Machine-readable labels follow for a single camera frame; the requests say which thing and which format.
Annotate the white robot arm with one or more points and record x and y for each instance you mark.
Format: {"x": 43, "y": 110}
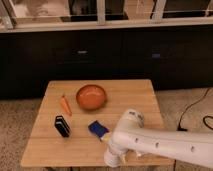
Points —
{"x": 130, "y": 134}

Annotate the orange bowl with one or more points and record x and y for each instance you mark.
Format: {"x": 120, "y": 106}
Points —
{"x": 91, "y": 97}

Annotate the wooden table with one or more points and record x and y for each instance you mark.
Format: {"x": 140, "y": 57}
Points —
{"x": 47, "y": 148}

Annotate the dark cabinet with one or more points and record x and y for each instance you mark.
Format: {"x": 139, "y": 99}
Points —
{"x": 171, "y": 57}

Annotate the white tube bottle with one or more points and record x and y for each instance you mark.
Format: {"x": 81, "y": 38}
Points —
{"x": 139, "y": 154}

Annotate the black box with stripes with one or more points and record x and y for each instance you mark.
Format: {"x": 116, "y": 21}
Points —
{"x": 62, "y": 126}

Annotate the white ceramic cup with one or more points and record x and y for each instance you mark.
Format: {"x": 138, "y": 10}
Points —
{"x": 112, "y": 158}

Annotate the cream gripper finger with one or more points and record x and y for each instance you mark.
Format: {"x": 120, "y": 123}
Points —
{"x": 123, "y": 158}

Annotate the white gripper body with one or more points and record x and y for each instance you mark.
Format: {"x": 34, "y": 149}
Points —
{"x": 115, "y": 148}

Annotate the orange carrot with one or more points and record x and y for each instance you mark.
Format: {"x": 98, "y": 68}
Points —
{"x": 65, "y": 105}

